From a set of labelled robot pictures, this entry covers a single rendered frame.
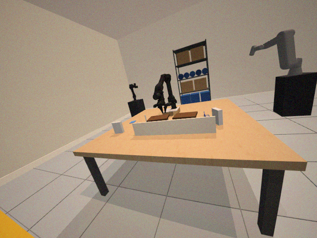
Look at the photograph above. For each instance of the long white rectangular panel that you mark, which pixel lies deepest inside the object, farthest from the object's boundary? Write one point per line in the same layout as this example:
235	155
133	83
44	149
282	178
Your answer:
197	125

